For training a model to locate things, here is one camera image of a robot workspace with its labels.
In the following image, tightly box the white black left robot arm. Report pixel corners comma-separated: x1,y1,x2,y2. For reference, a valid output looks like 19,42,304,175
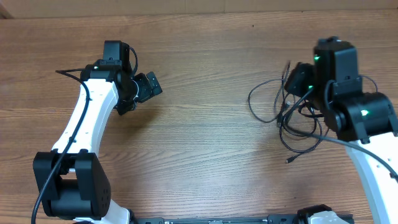
30,40,162,223

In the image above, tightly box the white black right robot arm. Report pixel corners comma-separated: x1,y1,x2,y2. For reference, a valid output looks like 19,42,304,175
282,36,397,223

